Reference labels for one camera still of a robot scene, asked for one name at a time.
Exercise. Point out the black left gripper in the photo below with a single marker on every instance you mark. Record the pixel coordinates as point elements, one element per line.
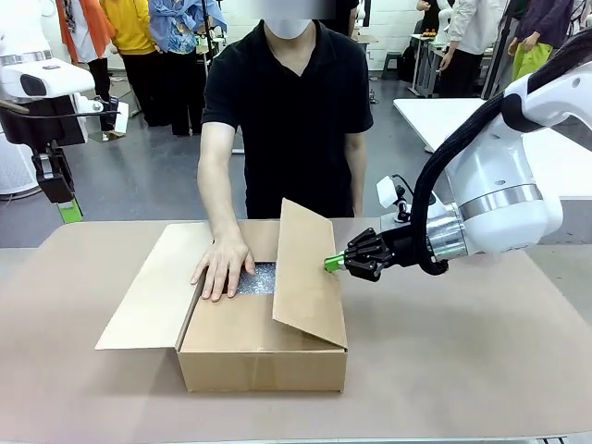
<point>55,180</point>

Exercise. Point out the gray plastic stool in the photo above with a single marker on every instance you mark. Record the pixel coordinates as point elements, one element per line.
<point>392,65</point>

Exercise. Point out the brown cardboard box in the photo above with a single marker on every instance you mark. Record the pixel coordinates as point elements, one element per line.
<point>259,370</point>

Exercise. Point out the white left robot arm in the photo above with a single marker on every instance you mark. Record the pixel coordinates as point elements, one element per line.
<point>46,78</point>

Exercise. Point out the shiny floor plate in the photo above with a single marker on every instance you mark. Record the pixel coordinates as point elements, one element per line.
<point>104,136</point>

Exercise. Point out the black slanted pole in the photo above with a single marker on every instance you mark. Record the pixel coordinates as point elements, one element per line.
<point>500,46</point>

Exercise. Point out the person's right hand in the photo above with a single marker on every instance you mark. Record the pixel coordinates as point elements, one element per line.
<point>224,263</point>

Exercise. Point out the black tripod pole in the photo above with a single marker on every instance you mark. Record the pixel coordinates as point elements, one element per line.
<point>207,28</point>

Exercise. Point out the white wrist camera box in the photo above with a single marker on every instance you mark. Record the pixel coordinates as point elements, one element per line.
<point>387,190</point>
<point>121,116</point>

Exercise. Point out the white face mask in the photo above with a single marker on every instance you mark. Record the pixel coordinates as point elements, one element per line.
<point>289,28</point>

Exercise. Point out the person in orange jacket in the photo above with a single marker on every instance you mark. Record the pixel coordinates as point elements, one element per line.
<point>85,28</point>

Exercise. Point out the person's right forearm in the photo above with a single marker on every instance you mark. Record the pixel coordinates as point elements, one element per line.
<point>219,203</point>

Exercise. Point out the person's left forearm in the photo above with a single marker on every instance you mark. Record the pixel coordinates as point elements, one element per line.
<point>359,194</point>

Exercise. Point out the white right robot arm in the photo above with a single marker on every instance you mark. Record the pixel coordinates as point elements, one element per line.
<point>499,162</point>

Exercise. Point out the gray metal frame table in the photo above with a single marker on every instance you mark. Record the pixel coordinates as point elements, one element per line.
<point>425,60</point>

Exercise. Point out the person in yellow shirt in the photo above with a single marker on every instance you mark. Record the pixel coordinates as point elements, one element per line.
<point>134,28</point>

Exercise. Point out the person in lime trousers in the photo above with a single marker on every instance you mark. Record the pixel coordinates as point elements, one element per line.
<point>541,28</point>

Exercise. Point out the person in black shirt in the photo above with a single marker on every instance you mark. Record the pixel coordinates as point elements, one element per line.
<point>296,129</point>

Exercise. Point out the person in blue patterned shirt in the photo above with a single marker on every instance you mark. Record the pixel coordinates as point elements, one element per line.
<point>180,32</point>

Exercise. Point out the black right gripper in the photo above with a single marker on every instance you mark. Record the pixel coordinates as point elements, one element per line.
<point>400,247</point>

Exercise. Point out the person in white jacket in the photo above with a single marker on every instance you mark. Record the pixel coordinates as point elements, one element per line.
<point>472,28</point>

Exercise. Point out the clear bubble wrap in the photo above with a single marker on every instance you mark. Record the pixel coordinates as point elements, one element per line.
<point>259,279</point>

